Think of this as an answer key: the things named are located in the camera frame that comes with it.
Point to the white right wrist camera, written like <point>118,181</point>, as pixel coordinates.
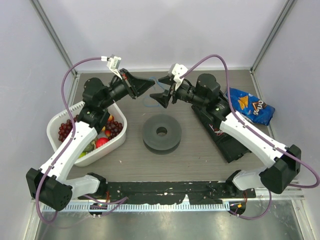
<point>177,71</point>

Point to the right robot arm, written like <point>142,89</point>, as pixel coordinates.
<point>279,169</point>

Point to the black compartment tray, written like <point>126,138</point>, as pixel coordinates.
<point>230,148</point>

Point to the red apple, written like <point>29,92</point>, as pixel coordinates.
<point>101,141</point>

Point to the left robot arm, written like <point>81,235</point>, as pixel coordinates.
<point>49,184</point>

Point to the dark red grape bunch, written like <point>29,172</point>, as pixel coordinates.
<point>64,130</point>

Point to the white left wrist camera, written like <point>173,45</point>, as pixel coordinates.
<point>112,64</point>

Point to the green striped melon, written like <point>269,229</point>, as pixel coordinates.
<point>90,147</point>

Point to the white plastic fruit basket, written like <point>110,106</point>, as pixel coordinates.
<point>84,134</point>

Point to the white slotted cable duct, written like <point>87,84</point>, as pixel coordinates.
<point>89,206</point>

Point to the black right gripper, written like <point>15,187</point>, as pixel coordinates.
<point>163,98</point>

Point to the aluminium frame post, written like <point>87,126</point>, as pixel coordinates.
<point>280,20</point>
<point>51,31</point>

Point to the small peach fruits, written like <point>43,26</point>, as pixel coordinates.
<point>110,118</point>

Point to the yellow green fruit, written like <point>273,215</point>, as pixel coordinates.
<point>82,154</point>

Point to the left aluminium frame post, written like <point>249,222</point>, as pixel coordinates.
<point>51,31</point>

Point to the blue Doritos chip bag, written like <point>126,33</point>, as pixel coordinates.
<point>250,106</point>

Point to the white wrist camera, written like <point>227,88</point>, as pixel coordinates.
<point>177,71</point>
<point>112,64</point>

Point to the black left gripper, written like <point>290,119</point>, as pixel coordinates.
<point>134,86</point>

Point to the grey perforated cable spool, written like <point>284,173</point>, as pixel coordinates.
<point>161,134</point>

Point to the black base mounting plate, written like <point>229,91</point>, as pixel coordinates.
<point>173,192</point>

